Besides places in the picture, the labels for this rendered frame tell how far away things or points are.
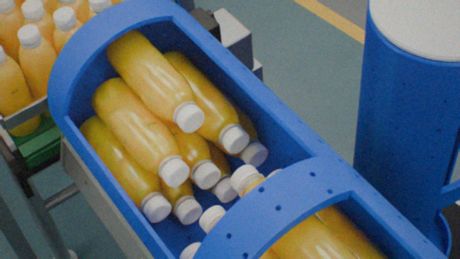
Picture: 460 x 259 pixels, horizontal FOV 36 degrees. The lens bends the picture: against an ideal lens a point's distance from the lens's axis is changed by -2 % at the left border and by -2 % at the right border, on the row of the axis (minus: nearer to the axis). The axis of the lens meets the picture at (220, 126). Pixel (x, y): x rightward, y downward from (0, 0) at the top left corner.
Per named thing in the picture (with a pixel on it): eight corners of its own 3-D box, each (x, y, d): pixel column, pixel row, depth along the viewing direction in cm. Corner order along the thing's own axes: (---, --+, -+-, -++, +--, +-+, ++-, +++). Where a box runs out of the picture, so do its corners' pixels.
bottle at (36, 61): (71, 119, 139) (45, 50, 124) (37, 120, 139) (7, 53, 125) (76, 91, 143) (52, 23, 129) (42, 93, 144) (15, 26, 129)
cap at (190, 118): (181, 103, 101) (188, 111, 100) (202, 103, 103) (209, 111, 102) (171, 126, 102) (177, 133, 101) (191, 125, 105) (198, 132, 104)
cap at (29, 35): (39, 45, 125) (36, 38, 124) (18, 47, 126) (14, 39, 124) (42, 30, 128) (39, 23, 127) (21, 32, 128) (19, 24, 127)
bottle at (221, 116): (140, 74, 114) (205, 146, 103) (170, 42, 113) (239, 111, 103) (162, 91, 120) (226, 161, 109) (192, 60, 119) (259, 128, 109)
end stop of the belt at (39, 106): (9, 131, 131) (4, 120, 129) (7, 128, 132) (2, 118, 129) (187, 34, 144) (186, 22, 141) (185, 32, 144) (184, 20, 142)
